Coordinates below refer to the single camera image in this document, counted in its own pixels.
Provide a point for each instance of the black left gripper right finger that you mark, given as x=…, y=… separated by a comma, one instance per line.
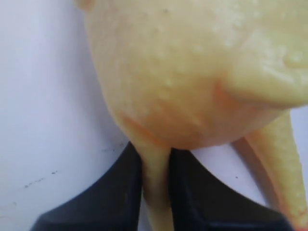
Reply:
x=201, y=202

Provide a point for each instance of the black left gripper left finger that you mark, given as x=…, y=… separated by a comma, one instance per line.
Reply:
x=112, y=203

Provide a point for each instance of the yellow rubber chicken toy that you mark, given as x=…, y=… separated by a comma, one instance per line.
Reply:
x=189, y=74

